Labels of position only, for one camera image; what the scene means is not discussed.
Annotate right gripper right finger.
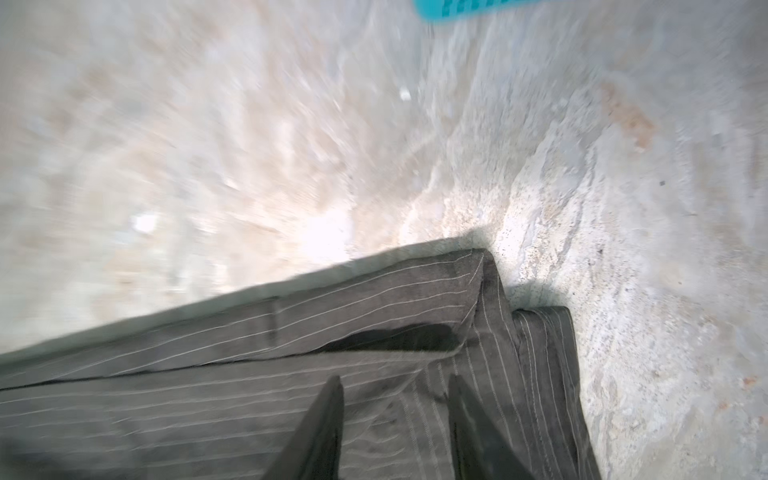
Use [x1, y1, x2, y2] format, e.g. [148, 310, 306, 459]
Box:
[447, 374, 534, 480]

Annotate teal plastic basket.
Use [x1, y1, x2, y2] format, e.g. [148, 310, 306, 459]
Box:
[413, 0, 542, 23]

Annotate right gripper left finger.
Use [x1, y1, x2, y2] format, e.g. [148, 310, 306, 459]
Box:
[263, 376, 345, 480]

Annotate dark grey pinstripe shirt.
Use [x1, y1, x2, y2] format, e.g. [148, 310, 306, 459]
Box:
[1, 249, 600, 479]

